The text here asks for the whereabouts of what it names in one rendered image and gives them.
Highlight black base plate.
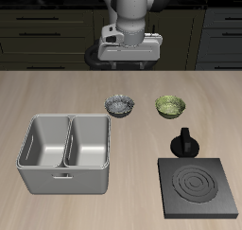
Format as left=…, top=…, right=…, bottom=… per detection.
left=83, top=39, right=158, bottom=71

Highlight dark kitchen cupboards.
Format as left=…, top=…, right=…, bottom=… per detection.
left=0, top=0, right=242, bottom=72

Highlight black bowl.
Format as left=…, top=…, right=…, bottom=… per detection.
left=104, top=94, right=136, bottom=119

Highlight green bowl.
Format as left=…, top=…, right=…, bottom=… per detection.
left=154, top=95, right=186, bottom=120

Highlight dark grey stove plate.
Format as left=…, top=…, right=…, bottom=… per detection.
left=157, top=157, right=239, bottom=220

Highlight round black knob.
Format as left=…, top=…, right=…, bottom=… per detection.
left=169, top=127, right=200, bottom=159

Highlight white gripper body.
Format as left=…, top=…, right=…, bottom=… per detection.
left=96, top=32, right=164, bottom=62

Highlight white two-bin basket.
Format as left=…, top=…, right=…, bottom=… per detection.
left=15, top=114, right=112, bottom=196

